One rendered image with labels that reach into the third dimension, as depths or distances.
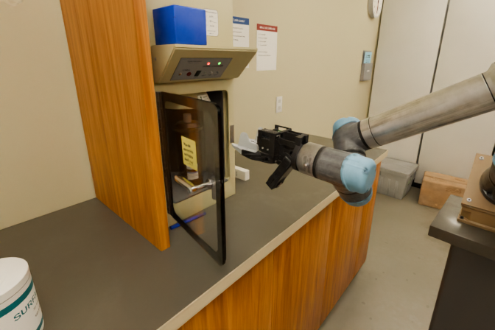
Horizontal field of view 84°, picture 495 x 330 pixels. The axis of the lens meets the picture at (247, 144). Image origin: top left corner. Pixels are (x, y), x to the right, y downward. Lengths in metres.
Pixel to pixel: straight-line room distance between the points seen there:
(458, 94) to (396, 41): 2.99
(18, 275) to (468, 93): 0.91
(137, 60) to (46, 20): 0.53
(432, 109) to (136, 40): 0.65
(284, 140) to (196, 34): 0.36
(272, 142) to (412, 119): 0.30
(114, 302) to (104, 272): 0.12
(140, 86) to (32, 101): 0.53
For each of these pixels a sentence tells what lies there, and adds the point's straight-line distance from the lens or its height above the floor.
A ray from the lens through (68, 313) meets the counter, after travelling 0.81.
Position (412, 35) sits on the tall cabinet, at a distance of 3.61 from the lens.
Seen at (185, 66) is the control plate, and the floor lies 1.45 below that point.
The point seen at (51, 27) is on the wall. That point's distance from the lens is 1.19.
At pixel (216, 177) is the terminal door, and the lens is 0.60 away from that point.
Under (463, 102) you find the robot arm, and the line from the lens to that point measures 0.67.
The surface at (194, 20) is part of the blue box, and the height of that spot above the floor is 1.57.
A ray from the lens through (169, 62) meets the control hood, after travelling 0.76.
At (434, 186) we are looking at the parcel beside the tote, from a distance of 3.39.
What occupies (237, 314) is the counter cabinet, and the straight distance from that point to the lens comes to 0.98.
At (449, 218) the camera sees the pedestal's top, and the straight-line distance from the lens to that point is 1.22.
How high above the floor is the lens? 1.48
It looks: 17 degrees down
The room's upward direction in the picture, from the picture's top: straight up
